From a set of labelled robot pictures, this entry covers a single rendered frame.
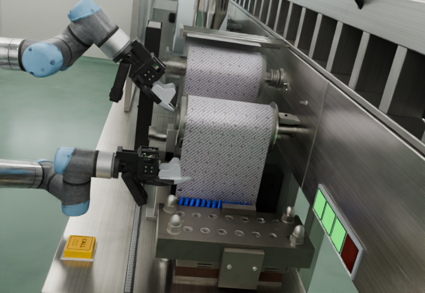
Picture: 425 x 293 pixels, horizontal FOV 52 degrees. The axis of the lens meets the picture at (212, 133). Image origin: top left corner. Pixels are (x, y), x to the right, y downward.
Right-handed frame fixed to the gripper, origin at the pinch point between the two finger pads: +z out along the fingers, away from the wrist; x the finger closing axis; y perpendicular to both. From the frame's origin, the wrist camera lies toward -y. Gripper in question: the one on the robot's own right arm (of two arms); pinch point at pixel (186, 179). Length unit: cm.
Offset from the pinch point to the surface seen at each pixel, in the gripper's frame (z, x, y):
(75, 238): -28.0, -8.4, -16.6
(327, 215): 28.9, -29.5, 9.9
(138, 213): -12.4, 10.1, -19.0
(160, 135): -8.5, 8.0, 9.1
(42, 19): -182, 556, -58
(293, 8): 31, 39, 47
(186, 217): 0.4, -10.0, -6.0
